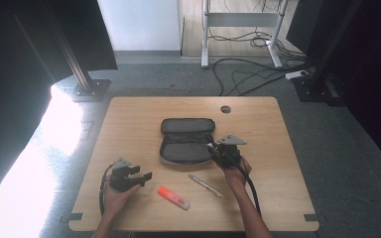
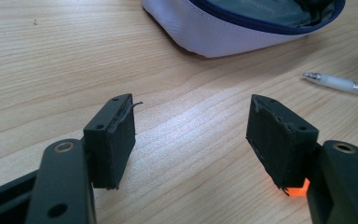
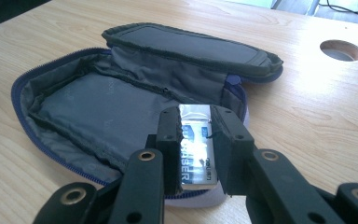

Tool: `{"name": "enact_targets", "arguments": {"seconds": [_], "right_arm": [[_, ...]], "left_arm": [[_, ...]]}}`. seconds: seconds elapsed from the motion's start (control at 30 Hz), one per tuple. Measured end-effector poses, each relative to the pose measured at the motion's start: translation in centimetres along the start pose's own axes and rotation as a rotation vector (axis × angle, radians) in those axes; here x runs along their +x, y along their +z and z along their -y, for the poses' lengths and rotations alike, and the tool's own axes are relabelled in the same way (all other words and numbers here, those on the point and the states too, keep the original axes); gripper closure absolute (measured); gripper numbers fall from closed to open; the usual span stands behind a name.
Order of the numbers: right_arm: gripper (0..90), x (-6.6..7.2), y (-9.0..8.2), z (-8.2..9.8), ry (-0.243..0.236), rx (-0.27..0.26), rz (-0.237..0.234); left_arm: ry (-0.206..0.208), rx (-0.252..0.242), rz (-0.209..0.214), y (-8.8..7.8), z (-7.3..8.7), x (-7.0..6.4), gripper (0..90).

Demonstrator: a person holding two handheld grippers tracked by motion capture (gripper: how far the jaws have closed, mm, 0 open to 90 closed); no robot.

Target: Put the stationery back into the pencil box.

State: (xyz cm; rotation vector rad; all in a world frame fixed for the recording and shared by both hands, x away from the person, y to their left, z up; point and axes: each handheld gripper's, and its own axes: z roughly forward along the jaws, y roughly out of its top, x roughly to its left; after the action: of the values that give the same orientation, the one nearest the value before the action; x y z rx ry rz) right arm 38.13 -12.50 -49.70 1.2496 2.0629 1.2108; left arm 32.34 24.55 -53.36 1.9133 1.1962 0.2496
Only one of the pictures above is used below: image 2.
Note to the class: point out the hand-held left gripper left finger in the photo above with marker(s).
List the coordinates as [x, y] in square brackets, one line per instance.
[112, 146]

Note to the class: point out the silver white pen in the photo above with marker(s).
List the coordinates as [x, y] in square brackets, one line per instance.
[338, 83]

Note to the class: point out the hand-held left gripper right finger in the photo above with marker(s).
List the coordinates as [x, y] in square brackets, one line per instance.
[276, 143]

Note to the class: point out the white pencil case grey lining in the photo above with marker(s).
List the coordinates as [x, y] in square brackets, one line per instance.
[205, 28]

